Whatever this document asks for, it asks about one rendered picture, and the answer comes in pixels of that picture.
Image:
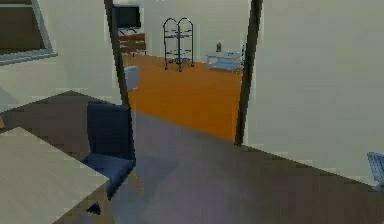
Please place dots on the grey framed window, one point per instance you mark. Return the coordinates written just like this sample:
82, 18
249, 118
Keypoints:
20, 30

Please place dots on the pale wooden table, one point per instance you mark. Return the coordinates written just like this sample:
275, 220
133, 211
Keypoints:
40, 176

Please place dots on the dark blue chair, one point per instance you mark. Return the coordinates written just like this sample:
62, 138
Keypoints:
110, 133

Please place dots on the brown wooden dresser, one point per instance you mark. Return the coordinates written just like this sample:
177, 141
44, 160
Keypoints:
132, 42

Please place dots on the small grey container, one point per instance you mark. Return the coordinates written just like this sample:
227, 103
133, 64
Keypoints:
218, 46

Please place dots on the black television set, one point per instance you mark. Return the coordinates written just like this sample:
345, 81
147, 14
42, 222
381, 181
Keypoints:
126, 16

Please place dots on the pale blue slatted chair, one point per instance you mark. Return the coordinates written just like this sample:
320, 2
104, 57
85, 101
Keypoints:
377, 169

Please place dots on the pale grey box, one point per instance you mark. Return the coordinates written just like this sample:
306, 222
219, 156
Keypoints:
131, 77

